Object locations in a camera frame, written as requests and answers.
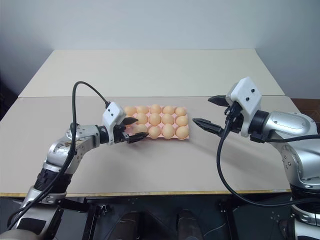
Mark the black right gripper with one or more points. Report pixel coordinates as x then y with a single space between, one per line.
235 120

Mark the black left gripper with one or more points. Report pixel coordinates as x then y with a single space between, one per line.
119 135

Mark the tan egg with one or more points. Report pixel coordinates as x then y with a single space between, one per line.
182 132
180 111
167 119
142 109
154 131
181 121
142 118
154 119
167 131
130 110
155 108
140 128
168 109

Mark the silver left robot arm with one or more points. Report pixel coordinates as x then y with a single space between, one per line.
82 141

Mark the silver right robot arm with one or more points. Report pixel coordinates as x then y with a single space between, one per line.
290 125

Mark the pink egg tray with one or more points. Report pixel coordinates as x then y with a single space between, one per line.
188 136

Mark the dark rounded shape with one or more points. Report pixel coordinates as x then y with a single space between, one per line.
188 225
133 226

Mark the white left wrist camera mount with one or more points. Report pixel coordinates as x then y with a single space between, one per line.
112 113

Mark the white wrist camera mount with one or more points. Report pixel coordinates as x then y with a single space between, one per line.
112 113
246 95

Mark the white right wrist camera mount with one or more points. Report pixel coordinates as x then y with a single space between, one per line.
246 95

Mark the black metal table frame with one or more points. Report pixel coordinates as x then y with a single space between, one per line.
160 201

